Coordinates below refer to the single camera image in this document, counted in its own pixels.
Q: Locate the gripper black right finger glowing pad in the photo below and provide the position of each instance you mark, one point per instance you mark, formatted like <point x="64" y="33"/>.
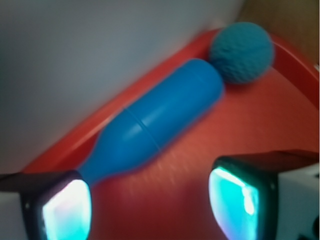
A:
<point x="267" y="196"/>

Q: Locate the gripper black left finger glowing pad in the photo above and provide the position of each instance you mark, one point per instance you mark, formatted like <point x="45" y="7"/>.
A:
<point x="45" y="206"/>

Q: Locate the blue plastic bottle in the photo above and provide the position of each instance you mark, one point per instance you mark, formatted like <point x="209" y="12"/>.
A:
<point x="141" y="130"/>

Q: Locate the red plastic tray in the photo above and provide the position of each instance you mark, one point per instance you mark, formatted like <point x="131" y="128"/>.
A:
<point x="168" y="198"/>

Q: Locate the blue textured ball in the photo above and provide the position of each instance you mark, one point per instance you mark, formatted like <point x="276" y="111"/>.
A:
<point x="242" y="52"/>

